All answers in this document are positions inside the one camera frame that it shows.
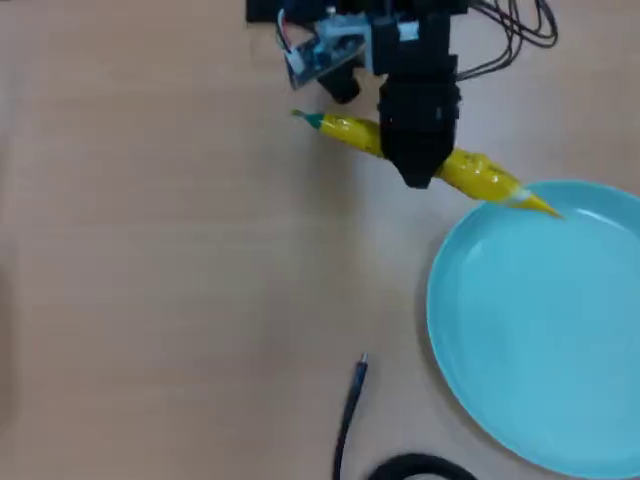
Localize yellow coffee stick packet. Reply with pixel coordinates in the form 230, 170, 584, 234
291, 108, 566, 220

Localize thick black cable loop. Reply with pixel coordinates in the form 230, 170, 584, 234
367, 452, 479, 480

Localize white camera mounting bracket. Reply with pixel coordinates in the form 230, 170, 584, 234
317, 12, 374, 46

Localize light blue plate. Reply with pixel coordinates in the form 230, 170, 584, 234
426, 179, 640, 480

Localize wrist camera circuit board module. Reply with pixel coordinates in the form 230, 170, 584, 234
282, 29, 372, 105

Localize thin red white wire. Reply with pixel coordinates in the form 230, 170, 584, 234
275, 7, 296, 51

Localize black cable with metal plug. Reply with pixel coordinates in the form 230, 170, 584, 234
332, 352, 370, 480

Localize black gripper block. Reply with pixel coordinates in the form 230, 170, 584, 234
370, 13, 461, 190

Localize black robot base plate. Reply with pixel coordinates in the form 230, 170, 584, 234
245, 0, 351, 24

